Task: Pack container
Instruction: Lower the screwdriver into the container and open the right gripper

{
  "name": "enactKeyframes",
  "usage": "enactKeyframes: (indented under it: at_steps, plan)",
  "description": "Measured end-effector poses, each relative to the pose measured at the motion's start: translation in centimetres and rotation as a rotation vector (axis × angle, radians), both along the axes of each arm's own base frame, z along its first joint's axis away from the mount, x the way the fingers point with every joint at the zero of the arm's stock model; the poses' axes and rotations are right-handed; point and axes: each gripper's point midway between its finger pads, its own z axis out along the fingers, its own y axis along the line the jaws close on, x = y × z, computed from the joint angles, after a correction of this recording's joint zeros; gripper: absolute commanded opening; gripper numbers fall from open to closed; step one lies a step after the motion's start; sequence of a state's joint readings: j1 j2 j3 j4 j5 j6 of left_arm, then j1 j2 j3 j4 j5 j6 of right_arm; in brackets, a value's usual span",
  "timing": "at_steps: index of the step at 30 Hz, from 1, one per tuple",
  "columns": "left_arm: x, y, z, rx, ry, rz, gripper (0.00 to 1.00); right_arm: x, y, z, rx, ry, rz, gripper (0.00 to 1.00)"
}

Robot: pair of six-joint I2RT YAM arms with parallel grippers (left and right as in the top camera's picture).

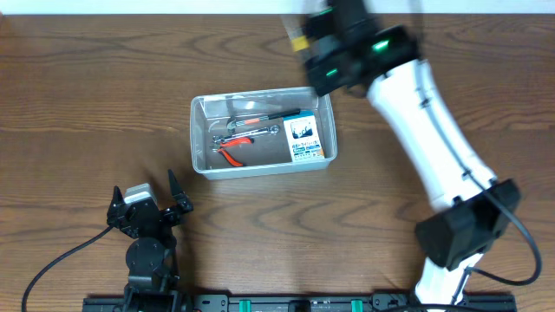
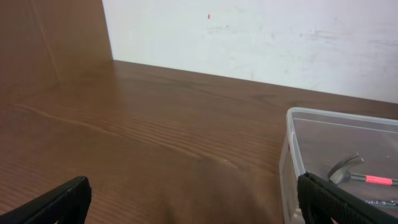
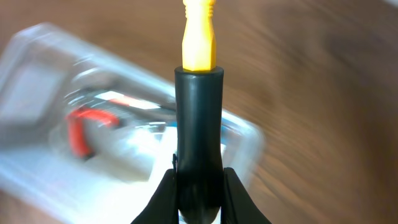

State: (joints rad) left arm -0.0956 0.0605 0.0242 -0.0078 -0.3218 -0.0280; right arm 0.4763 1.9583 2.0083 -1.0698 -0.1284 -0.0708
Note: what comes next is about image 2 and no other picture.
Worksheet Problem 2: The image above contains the silver ring wrench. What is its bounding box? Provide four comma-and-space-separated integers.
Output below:
365, 200, 397, 207

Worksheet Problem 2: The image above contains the clear plastic container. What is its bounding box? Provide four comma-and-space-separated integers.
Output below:
279, 108, 397, 223

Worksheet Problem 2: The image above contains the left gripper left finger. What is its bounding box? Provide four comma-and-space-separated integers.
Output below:
1, 176, 91, 224

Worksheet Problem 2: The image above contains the small black hammer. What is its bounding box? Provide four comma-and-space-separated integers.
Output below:
327, 152, 397, 187

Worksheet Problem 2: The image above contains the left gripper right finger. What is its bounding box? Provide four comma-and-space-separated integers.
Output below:
297, 172, 397, 224

